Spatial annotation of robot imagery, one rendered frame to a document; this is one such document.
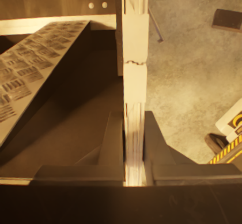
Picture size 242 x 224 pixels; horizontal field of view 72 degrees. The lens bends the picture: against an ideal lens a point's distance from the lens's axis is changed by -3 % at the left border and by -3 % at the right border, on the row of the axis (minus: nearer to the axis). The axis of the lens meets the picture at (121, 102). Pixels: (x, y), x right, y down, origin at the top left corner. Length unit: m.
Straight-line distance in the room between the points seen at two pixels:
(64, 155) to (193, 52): 1.01
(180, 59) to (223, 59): 0.27
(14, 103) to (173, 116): 1.08
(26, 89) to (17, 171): 0.17
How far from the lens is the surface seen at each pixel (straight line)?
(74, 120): 0.29
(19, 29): 1.01
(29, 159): 0.24
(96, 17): 0.88
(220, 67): 1.24
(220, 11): 0.33
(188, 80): 1.18
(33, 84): 0.37
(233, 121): 1.29
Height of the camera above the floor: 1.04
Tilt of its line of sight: 63 degrees down
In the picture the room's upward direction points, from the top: 178 degrees counter-clockwise
